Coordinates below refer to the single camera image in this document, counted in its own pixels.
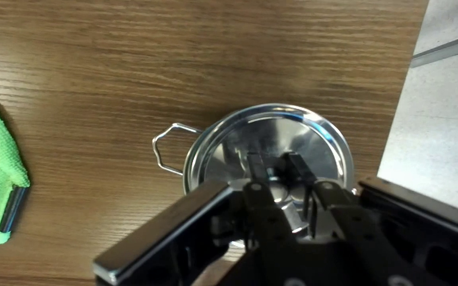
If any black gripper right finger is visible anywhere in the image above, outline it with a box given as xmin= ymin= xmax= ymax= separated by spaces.
xmin=284 ymin=151 xmax=458 ymax=286

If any gripper left finger silver bar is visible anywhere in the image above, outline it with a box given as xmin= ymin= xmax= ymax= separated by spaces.
xmin=93 ymin=152 xmax=298 ymax=286

